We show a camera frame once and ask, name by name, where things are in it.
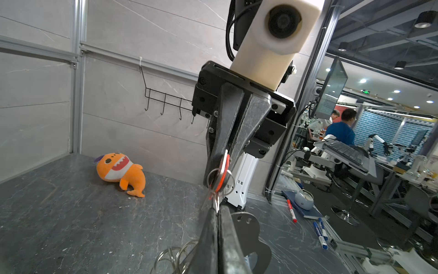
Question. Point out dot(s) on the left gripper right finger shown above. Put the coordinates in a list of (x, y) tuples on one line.
[(230, 256)]

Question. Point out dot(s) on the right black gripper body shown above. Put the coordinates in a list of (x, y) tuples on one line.
[(212, 76)]

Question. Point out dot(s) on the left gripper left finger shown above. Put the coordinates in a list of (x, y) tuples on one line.
[(206, 257)]

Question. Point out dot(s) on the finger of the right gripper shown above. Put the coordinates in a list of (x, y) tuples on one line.
[(230, 108), (252, 112)]

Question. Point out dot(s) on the red key tag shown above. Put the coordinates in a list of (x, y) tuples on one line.
[(222, 172)]

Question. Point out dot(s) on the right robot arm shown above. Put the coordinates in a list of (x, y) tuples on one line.
[(237, 182)]

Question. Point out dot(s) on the small split key rings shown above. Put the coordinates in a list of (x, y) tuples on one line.
[(174, 257)]

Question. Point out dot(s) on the red marker pen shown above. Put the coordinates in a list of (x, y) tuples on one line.
[(289, 203)]

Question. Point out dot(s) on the computer monitor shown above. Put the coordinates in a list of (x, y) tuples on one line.
[(331, 90)]

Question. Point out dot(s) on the seated person blue shirt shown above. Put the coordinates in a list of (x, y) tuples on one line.
[(342, 130)]

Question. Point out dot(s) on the blue marker pen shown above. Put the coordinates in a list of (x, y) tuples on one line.
[(320, 236)]

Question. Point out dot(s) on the orange shark plush toy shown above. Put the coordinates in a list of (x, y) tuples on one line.
[(118, 168)]

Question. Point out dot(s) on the black wire hook rack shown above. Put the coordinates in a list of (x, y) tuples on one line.
[(164, 98)]

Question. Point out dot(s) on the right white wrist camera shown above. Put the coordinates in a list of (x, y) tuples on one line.
[(277, 33)]

